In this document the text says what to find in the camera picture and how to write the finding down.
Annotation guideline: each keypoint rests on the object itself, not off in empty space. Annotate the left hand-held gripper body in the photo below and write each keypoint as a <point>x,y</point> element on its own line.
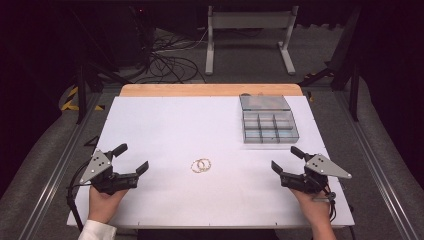
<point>106,176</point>

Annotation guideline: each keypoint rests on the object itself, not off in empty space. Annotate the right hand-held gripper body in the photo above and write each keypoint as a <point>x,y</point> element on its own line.
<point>311,175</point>

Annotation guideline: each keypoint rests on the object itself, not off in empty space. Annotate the clear plastic compartment box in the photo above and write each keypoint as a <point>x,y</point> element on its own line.
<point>268,120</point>

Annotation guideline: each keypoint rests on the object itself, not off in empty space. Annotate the person's left hand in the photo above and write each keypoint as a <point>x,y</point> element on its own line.
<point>103,204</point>

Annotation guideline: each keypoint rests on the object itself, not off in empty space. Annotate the person's right hand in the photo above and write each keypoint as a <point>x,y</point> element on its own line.
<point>313,206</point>

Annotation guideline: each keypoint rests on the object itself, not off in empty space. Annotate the white table mat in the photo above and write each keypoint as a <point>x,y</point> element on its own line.
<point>210,163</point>

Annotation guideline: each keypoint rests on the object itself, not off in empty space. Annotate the black tripod stand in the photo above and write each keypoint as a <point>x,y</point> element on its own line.
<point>100,63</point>

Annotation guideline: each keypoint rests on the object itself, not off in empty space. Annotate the black metal stand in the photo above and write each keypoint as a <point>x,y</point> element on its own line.
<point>343,56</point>

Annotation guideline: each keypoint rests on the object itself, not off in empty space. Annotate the white metal stand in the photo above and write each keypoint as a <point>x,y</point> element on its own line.
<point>250,36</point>

